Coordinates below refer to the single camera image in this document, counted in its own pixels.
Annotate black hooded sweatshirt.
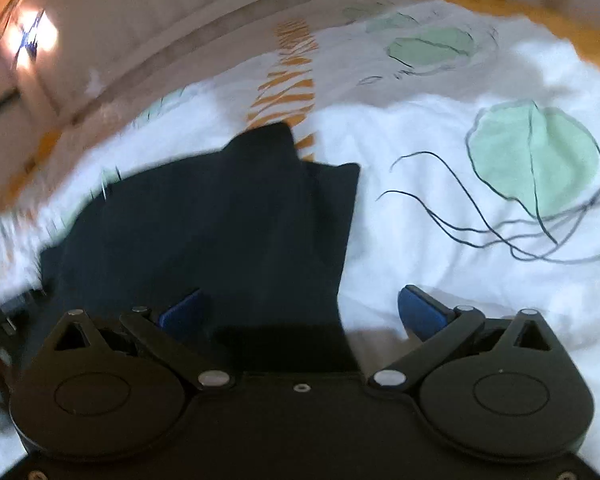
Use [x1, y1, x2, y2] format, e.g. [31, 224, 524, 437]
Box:
[26, 124, 360, 374]

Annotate white patterned duvet cover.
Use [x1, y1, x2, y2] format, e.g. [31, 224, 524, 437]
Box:
[0, 0, 600, 472]

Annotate white wooden bed frame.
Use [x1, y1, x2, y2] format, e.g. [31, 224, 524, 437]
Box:
[0, 0, 502, 221]

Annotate blue star lamp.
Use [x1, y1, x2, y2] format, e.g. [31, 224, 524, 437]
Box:
[5, 9, 58, 68]

